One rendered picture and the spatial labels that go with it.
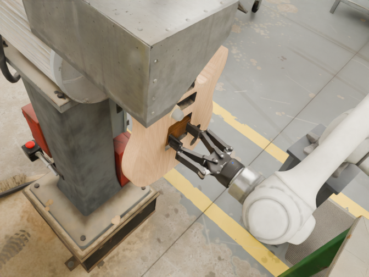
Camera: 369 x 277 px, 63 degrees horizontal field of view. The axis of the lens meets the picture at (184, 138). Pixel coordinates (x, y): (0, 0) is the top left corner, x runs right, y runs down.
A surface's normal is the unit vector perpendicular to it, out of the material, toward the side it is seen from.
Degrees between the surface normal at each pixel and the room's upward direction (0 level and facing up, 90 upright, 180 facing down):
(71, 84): 94
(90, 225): 24
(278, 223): 50
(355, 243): 0
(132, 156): 63
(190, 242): 0
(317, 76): 0
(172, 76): 90
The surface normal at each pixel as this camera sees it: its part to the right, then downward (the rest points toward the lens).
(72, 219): -0.16, -0.34
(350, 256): 0.12, -0.61
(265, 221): -0.44, -0.02
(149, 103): 0.73, 0.59
